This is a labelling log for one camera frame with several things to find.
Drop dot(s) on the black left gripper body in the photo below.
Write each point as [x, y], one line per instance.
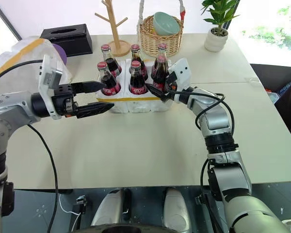
[63, 102]

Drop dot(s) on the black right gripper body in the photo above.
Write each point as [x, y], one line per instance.
[172, 89]

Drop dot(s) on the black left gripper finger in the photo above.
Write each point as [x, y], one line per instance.
[87, 87]
[94, 108]

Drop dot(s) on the glass cola bottle red cap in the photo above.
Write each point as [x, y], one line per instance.
[160, 72]
[137, 82]
[137, 57]
[110, 63]
[108, 83]
[162, 49]

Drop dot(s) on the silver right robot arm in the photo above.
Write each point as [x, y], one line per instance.
[215, 116]

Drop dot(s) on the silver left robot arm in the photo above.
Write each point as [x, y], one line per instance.
[12, 104]

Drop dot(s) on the dark round robot base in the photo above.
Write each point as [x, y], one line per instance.
[126, 229]

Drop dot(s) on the white foam crate yellow tape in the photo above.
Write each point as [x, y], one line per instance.
[138, 104]

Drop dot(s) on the black tissue box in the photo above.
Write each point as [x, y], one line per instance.
[68, 40]

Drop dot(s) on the white foam box yellow tape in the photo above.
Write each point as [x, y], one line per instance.
[26, 52]

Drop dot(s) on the purple round object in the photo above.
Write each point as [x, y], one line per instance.
[61, 54]

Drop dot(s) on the pale green bowl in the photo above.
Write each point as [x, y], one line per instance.
[166, 24]

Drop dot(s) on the wooden mug tree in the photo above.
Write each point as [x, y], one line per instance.
[115, 31]

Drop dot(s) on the green plant in white pot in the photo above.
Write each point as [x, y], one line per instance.
[217, 36]

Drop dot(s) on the small black connector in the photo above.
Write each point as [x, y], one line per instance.
[80, 202]

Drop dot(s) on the silver rounded robot leg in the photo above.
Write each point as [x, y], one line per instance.
[175, 211]
[111, 208]

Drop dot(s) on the black chair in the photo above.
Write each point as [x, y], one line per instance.
[286, 92]

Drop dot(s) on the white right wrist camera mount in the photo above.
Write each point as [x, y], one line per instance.
[183, 70]

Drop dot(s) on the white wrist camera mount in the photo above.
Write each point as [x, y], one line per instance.
[46, 77]
[183, 70]

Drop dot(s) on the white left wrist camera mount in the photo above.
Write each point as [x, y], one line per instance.
[46, 77]

